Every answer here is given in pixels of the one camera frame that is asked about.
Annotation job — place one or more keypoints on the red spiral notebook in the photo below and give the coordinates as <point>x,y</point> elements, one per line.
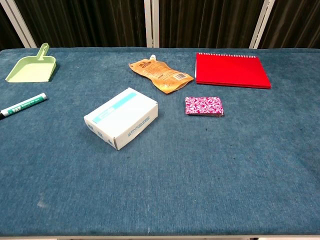
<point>231,71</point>

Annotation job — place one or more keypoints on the orange spout pouch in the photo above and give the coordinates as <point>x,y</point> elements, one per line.
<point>161,75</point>

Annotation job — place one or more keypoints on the green and white marker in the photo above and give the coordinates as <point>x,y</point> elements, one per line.
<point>23,104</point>

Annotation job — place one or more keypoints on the dark pleated curtain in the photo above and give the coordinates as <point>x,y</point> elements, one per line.
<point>87,22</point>

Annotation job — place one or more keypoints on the white metal frame post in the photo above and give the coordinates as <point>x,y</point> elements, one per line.
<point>260,25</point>
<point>18,23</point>
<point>151,23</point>

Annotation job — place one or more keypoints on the white cardboard box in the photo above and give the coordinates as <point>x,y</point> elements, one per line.
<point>120,117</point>

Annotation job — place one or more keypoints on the pink patterned packet stack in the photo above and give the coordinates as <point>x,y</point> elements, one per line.
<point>203,106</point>

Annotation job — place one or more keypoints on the light green plastic dustpan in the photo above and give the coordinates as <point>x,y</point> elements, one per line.
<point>30,71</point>

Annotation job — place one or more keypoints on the blue fabric table cover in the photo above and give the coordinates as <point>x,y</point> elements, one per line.
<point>160,180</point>

